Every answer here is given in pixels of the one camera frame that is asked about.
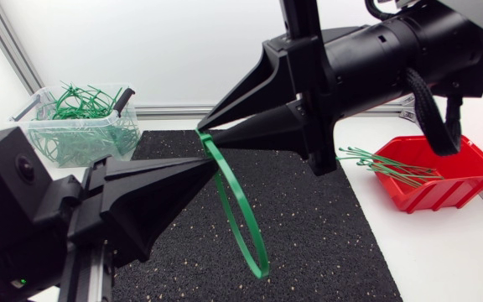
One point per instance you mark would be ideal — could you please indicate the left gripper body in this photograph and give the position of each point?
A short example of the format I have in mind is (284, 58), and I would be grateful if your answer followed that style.
(69, 251)

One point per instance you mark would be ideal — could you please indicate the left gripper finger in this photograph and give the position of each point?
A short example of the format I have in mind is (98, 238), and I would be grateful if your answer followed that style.
(141, 172)
(149, 218)

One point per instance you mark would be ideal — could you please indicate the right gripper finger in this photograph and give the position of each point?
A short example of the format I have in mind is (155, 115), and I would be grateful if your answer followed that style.
(275, 130)
(262, 86)

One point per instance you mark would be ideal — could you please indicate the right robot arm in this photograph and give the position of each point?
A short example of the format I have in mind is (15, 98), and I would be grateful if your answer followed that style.
(434, 42)

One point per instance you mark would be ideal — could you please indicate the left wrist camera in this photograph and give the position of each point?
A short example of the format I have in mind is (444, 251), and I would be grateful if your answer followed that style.
(2, 176)

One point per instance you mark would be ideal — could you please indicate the clear plastic bin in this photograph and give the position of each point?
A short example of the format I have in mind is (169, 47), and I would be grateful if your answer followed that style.
(78, 138)

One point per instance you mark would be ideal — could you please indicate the red plastic box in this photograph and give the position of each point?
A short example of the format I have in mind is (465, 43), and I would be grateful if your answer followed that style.
(455, 176)

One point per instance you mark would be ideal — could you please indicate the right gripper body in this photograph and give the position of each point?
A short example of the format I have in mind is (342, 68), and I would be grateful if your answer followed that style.
(308, 75)

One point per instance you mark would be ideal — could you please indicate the black speckled mat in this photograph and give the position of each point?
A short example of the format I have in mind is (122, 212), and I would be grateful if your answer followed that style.
(308, 235)

